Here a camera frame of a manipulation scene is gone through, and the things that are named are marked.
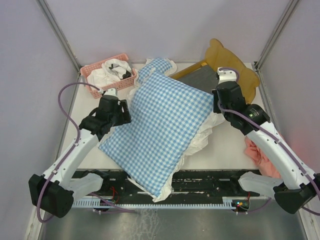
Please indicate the pink plastic basket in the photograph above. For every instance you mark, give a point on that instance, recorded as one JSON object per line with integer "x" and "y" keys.
{"x": 97, "y": 92}

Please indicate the white slotted cable duct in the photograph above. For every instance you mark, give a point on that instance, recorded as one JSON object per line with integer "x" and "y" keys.
{"x": 96, "y": 203}

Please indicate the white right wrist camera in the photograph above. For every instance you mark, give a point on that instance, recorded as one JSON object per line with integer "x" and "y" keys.
{"x": 226, "y": 74}

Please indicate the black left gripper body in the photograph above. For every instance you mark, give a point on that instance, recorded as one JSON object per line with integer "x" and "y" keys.
{"x": 120, "y": 117}

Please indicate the white cloth in basket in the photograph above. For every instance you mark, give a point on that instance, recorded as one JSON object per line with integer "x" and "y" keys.
{"x": 111, "y": 71}

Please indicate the aluminium frame post right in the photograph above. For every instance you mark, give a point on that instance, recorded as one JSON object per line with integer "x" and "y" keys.
{"x": 280, "y": 26}

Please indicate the aluminium frame post left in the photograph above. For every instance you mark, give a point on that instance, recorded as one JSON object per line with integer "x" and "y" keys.
{"x": 49, "y": 16}

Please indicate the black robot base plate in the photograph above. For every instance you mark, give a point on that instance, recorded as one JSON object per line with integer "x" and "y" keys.
{"x": 187, "y": 186}

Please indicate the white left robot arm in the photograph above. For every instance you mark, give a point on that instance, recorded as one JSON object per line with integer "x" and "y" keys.
{"x": 55, "y": 191}

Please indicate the pink cloth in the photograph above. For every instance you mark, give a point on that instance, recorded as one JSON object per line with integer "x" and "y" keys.
{"x": 260, "y": 160}

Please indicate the aluminium frame post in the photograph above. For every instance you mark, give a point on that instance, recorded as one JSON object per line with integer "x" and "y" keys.
{"x": 49, "y": 16}
{"x": 280, "y": 26}

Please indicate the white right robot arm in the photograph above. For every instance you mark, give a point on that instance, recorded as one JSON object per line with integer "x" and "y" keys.
{"x": 298, "y": 183}

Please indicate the blue gingham mattress pad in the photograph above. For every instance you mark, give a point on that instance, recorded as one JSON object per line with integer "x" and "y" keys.
{"x": 169, "y": 121}

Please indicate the blue gingham pillow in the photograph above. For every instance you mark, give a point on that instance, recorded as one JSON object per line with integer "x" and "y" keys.
{"x": 163, "y": 66}

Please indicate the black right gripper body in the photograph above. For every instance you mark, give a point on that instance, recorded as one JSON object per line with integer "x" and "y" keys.
{"x": 216, "y": 98}

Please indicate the wooden pet bed frame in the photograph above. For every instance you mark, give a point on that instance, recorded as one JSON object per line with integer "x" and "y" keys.
{"x": 218, "y": 56}

